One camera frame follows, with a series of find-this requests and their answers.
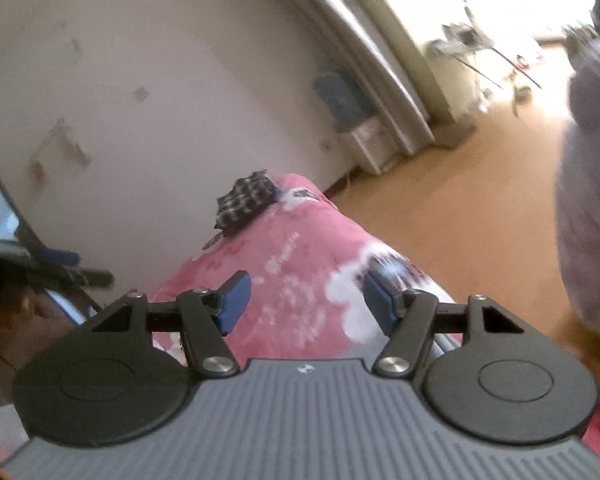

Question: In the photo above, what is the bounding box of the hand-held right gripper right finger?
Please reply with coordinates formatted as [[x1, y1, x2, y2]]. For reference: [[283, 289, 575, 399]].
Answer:
[[363, 269, 526, 381]]

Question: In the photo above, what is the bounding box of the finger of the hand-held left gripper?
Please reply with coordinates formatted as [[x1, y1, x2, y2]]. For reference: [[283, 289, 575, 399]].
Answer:
[[55, 267, 115, 290], [35, 246, 84, 267]]

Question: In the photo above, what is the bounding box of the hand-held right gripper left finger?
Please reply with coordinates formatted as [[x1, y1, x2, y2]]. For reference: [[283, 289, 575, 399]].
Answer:
[[89, 269, 253, 380]]

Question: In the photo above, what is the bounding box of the pink floral blanket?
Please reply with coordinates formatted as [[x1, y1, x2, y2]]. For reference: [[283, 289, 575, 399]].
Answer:
[[150, 172, 600, 463]]

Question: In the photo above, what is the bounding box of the brown wooden cabinet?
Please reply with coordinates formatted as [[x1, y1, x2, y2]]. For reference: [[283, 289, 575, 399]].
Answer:
[[0, 305, 98, 411]]

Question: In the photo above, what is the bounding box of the black white checked cloth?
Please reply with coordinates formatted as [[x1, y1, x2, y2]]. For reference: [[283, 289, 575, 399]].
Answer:
[[200, 170, 282, 252]]

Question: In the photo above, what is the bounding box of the white water dispenser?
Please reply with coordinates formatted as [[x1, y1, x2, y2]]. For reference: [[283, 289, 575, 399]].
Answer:
[[337, 117, 406, 176]]

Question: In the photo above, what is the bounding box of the wooden board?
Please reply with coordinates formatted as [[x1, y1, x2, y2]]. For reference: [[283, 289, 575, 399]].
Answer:
[[430, 122, 479, 149]]

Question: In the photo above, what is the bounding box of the person's grey fleece clothing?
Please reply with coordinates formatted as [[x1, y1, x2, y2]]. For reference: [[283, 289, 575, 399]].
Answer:
[[552, 0, 600, 337]]

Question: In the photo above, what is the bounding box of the grey curtain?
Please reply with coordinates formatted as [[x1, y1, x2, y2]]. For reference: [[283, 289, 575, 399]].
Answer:
[[280, 0, 436, 154]]

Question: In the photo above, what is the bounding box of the metal folding rack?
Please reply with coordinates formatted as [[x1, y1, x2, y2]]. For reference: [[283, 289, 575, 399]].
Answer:
[[425, 10, 546, 116]]

